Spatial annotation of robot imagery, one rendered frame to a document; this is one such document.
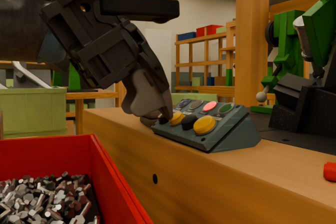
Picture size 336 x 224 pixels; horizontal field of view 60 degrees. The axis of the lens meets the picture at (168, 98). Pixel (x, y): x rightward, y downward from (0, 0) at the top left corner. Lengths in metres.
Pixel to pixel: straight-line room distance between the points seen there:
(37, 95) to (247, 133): 0.87
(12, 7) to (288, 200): 0.50
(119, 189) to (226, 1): 10.32
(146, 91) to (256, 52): 0.82
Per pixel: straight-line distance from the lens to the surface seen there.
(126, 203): 0.17
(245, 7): 1.20
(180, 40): 7.67
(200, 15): 9.60
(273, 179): 0.28
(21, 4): 0.58
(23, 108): 1.13
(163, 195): 0.46
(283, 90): 0.55
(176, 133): 0.40
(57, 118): 1.14
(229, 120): 0.37
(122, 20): 0.38
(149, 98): 0.39
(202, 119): 0.37
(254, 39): 1.17
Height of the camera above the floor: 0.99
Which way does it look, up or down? 3 degrees down
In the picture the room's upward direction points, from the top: straight up
